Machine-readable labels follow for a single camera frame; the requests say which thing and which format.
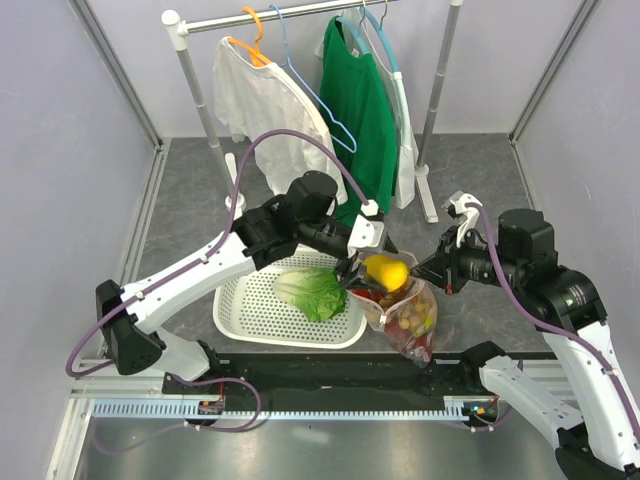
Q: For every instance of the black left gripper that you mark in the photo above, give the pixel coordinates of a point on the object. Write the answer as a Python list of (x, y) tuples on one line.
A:
[(351, 279)]

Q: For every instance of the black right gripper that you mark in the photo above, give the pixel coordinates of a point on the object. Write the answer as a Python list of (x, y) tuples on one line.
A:
[(445, 266)]

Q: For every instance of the yellow lemon fruit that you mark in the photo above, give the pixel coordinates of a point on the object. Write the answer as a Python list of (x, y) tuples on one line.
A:
[(390, 273)]

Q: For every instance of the brown longan bunch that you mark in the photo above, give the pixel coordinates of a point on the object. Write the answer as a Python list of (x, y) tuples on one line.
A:
[(400, 311)]

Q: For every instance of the clear pink zip bag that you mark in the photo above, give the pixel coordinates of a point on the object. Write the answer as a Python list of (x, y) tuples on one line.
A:
[(406, 316)]

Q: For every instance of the red plastic lobster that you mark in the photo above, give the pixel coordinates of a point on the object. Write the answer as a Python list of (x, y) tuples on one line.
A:
[(418, 349)]

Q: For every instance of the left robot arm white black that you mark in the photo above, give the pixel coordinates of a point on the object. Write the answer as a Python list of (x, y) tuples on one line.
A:
[(132, 316)]

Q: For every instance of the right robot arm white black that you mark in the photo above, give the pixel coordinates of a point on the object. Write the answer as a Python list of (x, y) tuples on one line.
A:
[(597, 439)]

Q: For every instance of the green lettuce head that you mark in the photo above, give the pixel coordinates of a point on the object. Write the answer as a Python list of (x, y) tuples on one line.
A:
[(315, 292)]

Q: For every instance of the white perforated plastic basket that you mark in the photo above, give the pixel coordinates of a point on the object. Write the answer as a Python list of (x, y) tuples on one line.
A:
[(247, 309)]

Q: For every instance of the green t-shirt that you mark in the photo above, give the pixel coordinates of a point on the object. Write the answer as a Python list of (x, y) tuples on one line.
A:
[(360, 120)]

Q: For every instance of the white t-shirt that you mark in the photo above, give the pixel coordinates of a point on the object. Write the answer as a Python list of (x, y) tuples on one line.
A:
[(252, 100)]

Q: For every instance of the teal clothes hanger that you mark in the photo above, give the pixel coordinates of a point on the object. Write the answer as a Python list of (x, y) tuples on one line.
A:
[(370, 38)]

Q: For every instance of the white garment on right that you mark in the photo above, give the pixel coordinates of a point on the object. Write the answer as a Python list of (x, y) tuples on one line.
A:
[(404, 192)]

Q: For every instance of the grey white clothes rack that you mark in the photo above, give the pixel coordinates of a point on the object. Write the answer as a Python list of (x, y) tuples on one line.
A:
[(179, 29)]

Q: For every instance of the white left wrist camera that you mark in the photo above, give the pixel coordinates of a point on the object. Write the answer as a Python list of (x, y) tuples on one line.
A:
[(368, 233)]

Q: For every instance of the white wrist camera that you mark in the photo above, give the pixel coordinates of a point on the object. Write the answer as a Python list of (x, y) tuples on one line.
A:
[(368, 233), (457, 206)]

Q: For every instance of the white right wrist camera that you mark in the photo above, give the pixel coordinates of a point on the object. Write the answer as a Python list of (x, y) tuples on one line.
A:
[(457, 206)]

